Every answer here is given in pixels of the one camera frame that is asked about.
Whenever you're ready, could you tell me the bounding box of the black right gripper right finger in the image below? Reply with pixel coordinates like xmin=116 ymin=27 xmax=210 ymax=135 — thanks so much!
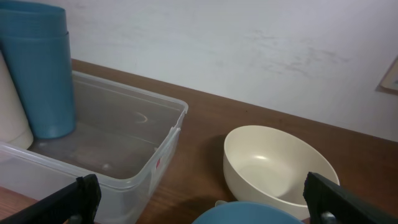
xmin=303 ymin=172 xmax=397 ymax=224

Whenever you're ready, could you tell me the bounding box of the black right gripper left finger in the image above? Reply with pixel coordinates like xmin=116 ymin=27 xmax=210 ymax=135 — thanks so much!
xmin=1 ymin=174 xmax=101 ymax=224

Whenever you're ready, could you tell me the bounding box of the cream cup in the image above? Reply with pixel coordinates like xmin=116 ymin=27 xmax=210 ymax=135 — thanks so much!
xmin=1 ymin=54 xmax=34 ymax=149

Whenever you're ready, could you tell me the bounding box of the dark blue cup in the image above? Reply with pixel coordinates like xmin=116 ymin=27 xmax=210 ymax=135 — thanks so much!
xmin=1 ymin=1 xmax=68 ymax=38

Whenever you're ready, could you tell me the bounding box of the cream bowl near container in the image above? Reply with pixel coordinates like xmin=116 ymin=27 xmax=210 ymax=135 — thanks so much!
xmin=223 ymin=125 xmax=340 ymax=220

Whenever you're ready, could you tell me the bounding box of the clear plastic storage container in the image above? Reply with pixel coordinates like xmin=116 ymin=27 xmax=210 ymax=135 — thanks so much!
xmin=1 ymin=72 xmax=188 ymax=223

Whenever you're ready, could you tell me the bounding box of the blue bowl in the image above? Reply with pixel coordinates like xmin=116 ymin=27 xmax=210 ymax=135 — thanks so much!
xmin=192 ymin=202 xmax=303 ymax=224

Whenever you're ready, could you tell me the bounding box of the cream spoon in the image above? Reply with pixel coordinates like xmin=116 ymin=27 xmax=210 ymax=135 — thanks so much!
xmin=215 ymin=200 xmax=227 ymax=207

